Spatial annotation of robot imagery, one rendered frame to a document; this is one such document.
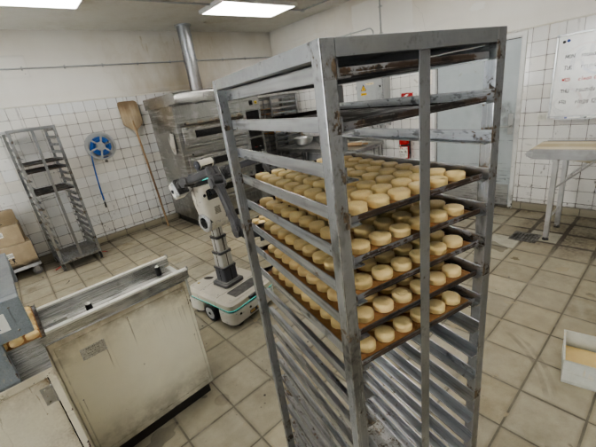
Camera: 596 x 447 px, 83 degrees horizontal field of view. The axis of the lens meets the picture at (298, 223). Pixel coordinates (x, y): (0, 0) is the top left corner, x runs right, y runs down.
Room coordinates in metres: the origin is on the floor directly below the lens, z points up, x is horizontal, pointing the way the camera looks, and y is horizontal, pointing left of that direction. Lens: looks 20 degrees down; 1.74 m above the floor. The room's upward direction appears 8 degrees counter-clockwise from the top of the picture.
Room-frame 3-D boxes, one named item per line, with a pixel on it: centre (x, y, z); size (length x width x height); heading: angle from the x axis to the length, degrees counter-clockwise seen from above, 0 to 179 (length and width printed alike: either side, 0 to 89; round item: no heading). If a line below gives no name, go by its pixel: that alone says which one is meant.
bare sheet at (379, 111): (0.98, -0.15, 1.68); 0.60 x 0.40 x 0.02; 26
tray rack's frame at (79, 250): (4.47, 3.15, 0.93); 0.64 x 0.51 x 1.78; 42
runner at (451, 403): (1.07, -0.33, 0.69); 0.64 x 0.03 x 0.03; 26
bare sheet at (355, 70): (0.98, -0.15, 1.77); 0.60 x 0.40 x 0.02; 26
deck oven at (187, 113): (5.82, 1.18, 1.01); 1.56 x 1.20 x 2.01; 129
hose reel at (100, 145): (5.24, 2.75, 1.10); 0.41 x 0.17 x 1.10; 129
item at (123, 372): (1.65, 1.07, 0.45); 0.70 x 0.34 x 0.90; 131
